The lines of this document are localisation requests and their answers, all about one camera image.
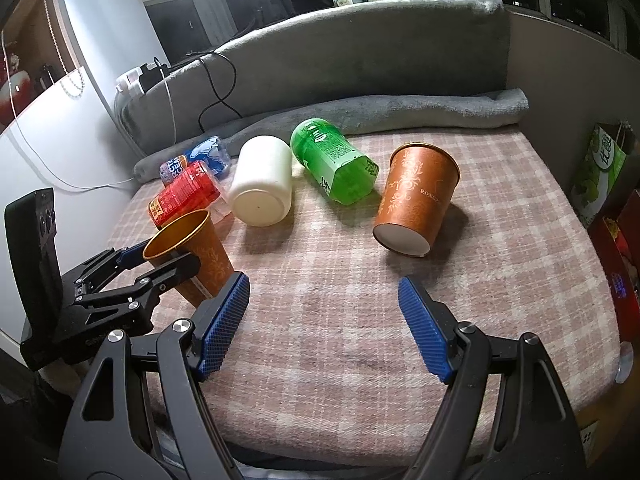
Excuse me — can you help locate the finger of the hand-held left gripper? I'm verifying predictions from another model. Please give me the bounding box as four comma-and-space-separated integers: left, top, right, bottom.
76, 252, 202, 312
60, 240, 152, 294

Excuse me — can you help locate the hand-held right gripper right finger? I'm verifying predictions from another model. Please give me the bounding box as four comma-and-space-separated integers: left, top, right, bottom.
398, 276, 588, 480

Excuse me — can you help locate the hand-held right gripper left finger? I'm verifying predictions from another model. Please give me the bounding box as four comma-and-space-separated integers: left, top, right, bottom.
57, 271, 251, 480

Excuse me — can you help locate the orange paper cup gold inside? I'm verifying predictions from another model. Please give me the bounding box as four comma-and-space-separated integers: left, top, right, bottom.
142, 209, 236, 309

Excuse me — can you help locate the white plastic cup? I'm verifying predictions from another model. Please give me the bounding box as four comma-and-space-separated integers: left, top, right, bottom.
228, 136, 294, 228

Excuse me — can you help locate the orange patterned paper cup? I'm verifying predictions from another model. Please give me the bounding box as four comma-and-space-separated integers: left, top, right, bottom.
373, 143, 460, 259

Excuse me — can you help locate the red label bottle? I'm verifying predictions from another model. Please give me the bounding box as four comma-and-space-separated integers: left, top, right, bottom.
148, 161, 234, 229

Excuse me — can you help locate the pink plaid blanket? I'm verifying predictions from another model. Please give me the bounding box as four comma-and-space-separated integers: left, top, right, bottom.
106, 125, 624, 463

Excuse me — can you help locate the blue label bottle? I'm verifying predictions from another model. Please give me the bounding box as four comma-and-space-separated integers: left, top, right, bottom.
160, 135, 232, 186

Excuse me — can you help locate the white power strip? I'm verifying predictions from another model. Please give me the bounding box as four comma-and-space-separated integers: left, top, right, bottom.
115, 64, 166, 97

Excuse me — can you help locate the black power adapter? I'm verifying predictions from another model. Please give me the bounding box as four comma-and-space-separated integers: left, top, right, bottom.
141, 58, 169, 92

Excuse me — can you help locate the green plastic bottle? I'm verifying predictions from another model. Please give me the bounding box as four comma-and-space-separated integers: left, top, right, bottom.
290, 118, 380, 206

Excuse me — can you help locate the red cardboard box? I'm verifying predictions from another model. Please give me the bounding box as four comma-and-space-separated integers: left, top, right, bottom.
587, 189, 640, 347

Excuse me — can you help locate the green white carton box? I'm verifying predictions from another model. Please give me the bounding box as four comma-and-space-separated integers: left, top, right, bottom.
570, 122, 629, 229

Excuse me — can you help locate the grey fleece blanket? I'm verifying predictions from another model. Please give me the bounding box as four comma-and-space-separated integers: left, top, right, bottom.
119, 0, 531, 184

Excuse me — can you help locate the thin white cable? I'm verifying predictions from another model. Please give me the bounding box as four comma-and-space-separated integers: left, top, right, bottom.
1, 30, 135, 192

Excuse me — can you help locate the white bead chain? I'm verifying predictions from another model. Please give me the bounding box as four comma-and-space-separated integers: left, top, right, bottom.
39, 0, 85, 102

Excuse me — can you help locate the black cable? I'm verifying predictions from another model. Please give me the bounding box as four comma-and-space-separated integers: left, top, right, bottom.
186, 50, 244, 132

